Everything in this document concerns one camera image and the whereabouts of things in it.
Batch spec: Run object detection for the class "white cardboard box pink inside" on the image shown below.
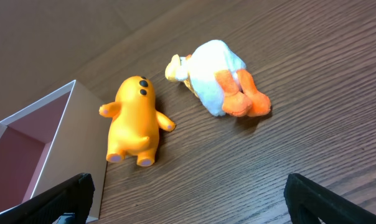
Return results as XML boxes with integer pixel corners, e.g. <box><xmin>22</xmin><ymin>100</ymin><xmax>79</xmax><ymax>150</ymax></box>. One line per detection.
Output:
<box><xmin>0</xmin><ymin>80</ymin><xmax>110</xmax><ymax>222</ymax></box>

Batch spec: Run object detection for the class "white plush duck toy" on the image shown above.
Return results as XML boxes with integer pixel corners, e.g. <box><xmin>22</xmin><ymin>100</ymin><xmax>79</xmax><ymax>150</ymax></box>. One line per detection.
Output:
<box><xmin>165</xmin><ymin>40</ymin><xmax>271</xmax><ymax>117</ymax></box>

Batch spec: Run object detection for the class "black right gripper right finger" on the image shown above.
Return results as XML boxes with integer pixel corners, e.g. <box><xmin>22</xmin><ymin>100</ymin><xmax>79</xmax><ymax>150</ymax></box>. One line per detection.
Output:
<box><xmin>284</xmin><ymin>173</ymin><xmax>376</xmax><ymax>224</ymax></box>

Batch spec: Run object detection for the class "orange rubber bear toy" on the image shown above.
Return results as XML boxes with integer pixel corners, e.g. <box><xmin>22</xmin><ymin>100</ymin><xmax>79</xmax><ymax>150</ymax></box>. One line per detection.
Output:
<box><xmin>99</xmin><ymin>76</ymin><xmax>176</xmax><ymax>167</ymax></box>

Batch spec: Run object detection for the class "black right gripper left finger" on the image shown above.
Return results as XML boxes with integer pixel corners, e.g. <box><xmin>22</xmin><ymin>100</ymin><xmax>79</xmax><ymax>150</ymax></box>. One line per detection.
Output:
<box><xmin>0</xmin><ymin>173</ymin><xmax>95</xmax><ymax>224</ymax></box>

